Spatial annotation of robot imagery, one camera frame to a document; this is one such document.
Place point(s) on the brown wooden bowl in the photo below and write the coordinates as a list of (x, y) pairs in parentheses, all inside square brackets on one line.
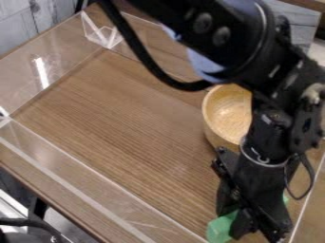
[(226, 111)]

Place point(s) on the green rectangular block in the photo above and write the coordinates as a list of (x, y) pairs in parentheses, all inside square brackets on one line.
[(218, 228)]

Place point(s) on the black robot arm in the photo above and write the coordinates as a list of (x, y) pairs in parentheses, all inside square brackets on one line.
[(238, 45)]

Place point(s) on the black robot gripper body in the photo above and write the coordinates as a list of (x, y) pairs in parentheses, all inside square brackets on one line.
[(261, 183)]

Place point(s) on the black table leg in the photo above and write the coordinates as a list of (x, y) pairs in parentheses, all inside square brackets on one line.
[(37, 208)]

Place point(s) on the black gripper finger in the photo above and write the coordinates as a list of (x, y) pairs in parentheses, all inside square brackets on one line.
[(226, 198), (245, 224)]

